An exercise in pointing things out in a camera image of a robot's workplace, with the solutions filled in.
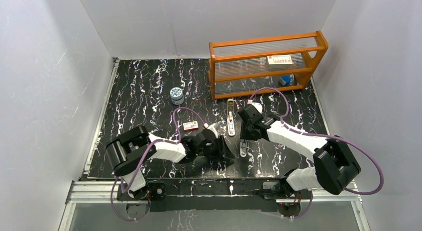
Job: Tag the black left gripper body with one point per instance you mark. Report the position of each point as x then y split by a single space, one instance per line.
221 149

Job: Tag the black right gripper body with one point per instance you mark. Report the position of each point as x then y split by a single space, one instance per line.
246 133

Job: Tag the red white staple box sleeve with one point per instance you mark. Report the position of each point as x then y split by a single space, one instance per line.
189 126

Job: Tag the white metal stapler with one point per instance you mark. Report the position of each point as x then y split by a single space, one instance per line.
230 117

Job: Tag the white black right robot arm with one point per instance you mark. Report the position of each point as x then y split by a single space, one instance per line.
334 165

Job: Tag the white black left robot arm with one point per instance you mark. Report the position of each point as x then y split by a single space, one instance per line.
128 151

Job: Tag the blue grey stapler remover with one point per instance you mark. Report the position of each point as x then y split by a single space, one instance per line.
287 80

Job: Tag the blue white round jar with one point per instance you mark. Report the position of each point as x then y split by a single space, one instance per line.
177 96

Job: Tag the orange wooden shelf rack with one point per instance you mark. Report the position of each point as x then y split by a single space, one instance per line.
239 67

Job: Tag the white red box on shelf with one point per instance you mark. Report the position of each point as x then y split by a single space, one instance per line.
279 62

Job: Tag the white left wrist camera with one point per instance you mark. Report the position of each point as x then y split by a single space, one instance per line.
211 127

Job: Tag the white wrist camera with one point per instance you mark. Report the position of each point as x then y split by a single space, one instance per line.
211 127
257 105

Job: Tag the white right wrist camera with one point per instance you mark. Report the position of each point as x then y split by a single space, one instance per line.
257 105

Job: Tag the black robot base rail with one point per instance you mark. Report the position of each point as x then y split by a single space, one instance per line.
216 194

